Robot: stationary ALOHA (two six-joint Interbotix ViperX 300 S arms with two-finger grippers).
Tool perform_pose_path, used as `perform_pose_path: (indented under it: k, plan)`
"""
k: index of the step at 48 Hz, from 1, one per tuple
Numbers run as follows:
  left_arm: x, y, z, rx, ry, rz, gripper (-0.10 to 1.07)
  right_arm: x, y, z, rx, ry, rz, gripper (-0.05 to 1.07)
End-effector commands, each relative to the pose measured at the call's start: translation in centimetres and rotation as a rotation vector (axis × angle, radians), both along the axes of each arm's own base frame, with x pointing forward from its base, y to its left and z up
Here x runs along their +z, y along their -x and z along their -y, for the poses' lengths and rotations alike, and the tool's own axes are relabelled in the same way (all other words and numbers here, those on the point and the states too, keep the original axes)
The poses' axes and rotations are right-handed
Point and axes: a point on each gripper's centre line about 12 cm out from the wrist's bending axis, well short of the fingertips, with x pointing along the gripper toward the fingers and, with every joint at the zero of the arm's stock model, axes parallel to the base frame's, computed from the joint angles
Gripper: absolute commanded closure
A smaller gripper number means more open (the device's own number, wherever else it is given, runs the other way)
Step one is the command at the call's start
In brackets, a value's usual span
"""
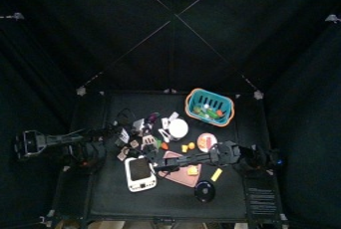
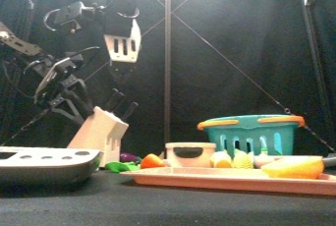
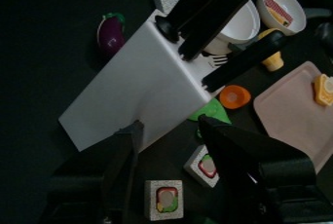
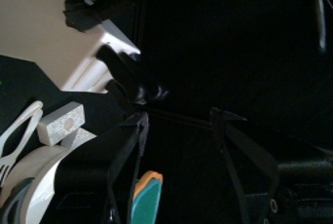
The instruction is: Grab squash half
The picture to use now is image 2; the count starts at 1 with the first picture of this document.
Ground yellow orange toy squash half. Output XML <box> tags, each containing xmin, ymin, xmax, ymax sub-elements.
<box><xmin>260</xmin><ymin>155</ymin><xmax>327</xmax><ymax>181</ymax></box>

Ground white toy knife block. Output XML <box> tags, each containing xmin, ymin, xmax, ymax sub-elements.
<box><xmin>66</xmin><ymin>105</ymin><xmax>131</xmax><ymax>168</ymax></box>

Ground grey toy stove top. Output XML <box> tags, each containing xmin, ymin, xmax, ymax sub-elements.
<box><xmin>0</xmin><ymin>145</ymin><xmax>106</xmax><ymax>186</ymax></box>

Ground purple toy eggplant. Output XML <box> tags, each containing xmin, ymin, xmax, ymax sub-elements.
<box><xmin>119</xmin><ymin>151</ymin><xmax>144</xmax><ymax>164</ymax></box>

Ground green toy leafy vegetable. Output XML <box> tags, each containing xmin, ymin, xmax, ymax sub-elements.
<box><xmin>104</xmin><ymin>160</ymin><xmax>142</xmax><ymax>174</ymax></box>

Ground orange toy fruit piece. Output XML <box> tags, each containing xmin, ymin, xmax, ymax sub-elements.
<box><xmin>139</xmin><ymin>152</ymin><xmax>168</xmax><ymax>170</ymax></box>

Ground pale yellow toy corn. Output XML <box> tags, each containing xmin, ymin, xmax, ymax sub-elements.
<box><xmin>231</xmin><ymin>148</ymin><xmax>256</xmax><ymax>170</ymax></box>

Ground green white toy in basket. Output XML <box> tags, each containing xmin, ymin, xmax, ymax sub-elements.
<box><xmin>259</xmin><ymin>137</ymin><xmax>272</xmax><ymax>156</ymax></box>

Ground pink plastic tray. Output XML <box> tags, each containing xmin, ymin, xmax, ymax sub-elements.
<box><xmin>120</xmin><ymin>166</ymin><xmax>336</xmax><ymax>198</ymax></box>

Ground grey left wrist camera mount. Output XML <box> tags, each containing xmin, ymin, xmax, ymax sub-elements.
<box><xmin>34</xmin><ymin>57</ymin><xmax>74</xmax><ymax>104</ymax></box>

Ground black toy knife handle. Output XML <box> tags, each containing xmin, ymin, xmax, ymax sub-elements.
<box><xmin>112</xmin><ymin>91</ymin><xmax>127</xmax><ymax>116</ymax></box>
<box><xmin>104</xmin><ymin>87</ymin><xmax>122</xmax><ymax>114</ymax></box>
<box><xmin>122</xmin><ymin>101</ymin><xmax>140</xmax><ymax>123</ymax></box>

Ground plain diagonal brace wire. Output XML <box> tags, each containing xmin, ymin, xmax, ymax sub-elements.
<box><xmin>0</xmin><ymin>0</ymin><xmax>196</xmax><ymax>147</ymax></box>

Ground vertical metal frame pole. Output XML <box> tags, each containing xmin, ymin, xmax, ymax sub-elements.
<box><xmin>163</xmin><ymin>0</ymin><xmax>174</xmax><ymax>145</ymax></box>

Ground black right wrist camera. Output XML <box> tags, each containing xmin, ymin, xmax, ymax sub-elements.
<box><xmin>42</xmin><ymin>0</ymin><xmax>108</xmax><ymax>35</ymax></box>

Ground diagonal wire with turnbuckle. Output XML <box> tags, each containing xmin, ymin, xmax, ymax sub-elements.
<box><xmin>143</xmin><ymin>0</ymin><xmax>336</xmax><ymax>154</ymax></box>

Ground teal basket orange handles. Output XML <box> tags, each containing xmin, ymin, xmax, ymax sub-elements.
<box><xmin>196</xmin><ymin>114</ymin><xmax>307</xmax><ymax>157</ymax></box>

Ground slanted dark frame pole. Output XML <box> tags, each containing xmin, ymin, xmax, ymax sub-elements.
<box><xmin>299</xmin><ymin>0</ymin><xmax>335</xmax><ymax>136</ymax></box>

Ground grey toy utensil handle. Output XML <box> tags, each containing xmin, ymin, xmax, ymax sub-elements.
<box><xmin>322</xmin><ymin>155</ymin><xmax>336</xmax><ymax>169</ymax></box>

